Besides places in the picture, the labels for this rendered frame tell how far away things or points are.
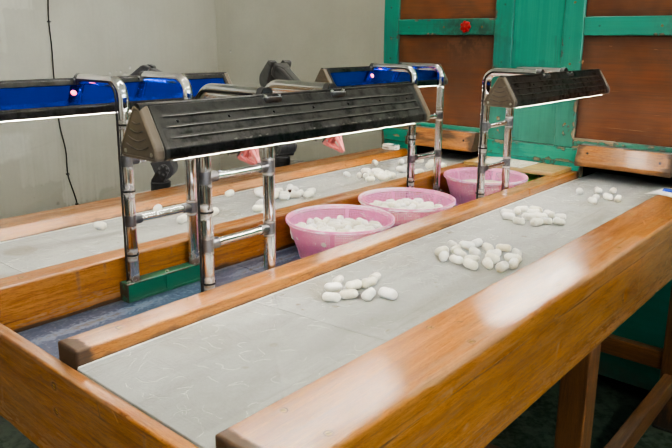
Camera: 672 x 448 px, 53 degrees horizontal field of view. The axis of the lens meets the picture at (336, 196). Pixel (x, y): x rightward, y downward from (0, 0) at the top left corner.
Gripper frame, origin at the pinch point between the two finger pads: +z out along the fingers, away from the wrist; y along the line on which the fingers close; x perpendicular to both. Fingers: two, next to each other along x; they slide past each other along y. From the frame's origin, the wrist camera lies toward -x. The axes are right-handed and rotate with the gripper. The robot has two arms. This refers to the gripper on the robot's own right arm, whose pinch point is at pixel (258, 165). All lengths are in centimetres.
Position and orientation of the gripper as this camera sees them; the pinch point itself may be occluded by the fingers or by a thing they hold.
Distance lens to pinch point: 207.1
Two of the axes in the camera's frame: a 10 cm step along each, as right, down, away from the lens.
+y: 6.5, -1.7, 7.4
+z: 5.7, 7.5, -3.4
